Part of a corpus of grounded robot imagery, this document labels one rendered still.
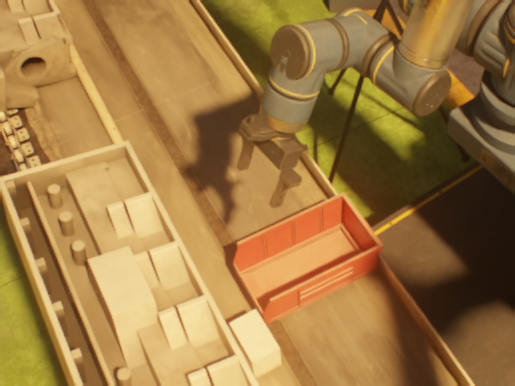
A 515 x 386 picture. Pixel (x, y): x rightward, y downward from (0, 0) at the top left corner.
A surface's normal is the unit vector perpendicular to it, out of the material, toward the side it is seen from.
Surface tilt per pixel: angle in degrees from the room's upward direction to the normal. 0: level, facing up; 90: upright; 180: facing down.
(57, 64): 90
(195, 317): 31
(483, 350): 0
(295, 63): 66
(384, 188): 0
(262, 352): 0
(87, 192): 10
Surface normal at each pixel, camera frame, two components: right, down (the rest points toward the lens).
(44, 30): 0.24, -0.38
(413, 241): -0.06, -0.59
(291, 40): -0.70, 0.18
